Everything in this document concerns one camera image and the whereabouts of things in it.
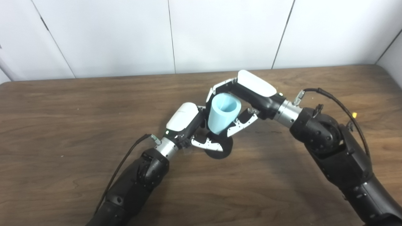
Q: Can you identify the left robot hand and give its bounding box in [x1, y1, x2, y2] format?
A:
[163, 102, 224, 153]

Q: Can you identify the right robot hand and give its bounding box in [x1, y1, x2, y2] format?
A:
[206, 70, 287, 137]

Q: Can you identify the light blue cylinder cup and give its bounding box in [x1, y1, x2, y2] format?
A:
[208, 93, 242, 135]

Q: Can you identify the black nozzle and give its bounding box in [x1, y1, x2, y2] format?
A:
[204, 131, 234, 159]

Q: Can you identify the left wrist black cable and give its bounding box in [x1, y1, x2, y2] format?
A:
[94, 134, 162, 216]

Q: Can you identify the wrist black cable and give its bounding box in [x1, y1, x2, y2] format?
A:
[94, 134, 162, 216]
[293, 88, 372, 157]

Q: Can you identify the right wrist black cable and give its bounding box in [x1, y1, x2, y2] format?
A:
[293, 88, 372, 157]

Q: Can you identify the yellow-tipped small wire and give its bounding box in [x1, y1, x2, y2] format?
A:
[347, 112, 359, 130]

